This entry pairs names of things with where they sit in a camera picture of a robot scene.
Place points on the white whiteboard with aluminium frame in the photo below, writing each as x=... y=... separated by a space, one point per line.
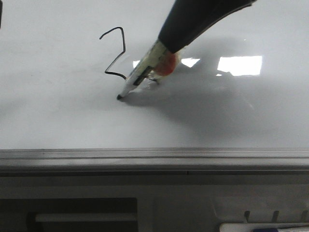
x=237 y=101

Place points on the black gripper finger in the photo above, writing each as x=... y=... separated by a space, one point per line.
x=188 y=19

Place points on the white black whiteboard marker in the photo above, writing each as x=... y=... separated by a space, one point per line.
x=146 y=65

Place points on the red magnet taped to marker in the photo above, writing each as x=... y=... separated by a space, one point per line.
x=166 y=66

